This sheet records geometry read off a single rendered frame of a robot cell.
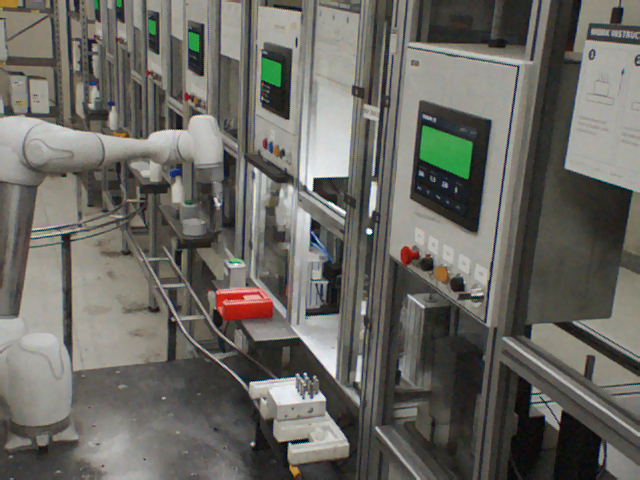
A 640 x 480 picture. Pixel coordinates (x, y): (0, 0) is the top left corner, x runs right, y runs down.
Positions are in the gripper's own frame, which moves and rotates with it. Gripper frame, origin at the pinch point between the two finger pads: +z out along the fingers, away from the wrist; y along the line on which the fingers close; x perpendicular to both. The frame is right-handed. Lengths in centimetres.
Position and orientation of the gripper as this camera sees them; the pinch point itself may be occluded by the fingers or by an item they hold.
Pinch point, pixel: (219, 242)
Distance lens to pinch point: 283.9
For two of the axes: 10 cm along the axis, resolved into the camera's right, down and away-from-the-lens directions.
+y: -3.0, -1.2, 9.5
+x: -9.5, 1.5, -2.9
